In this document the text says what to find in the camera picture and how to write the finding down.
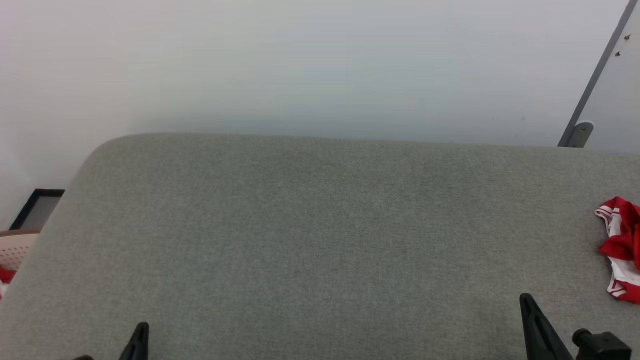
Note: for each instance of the black framed panel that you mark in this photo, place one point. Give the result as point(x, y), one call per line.
point(37, 210)

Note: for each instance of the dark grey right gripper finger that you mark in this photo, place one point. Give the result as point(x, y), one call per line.
point(542, 335)

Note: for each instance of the red clothes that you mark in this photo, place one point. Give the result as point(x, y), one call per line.
point(5, 277)

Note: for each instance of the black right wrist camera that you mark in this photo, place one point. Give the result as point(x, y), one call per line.
point(602, 347)

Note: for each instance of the grey fabric sofa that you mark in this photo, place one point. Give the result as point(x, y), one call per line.
point(300, 250)

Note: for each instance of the red Bulls basketball jersey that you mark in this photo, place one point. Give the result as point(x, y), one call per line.
point(625, 245)

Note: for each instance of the beige perforated laundry basket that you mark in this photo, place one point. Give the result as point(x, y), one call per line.
point(15, 247)

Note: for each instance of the grey metal post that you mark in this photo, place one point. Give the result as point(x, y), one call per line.
point(594, 80)

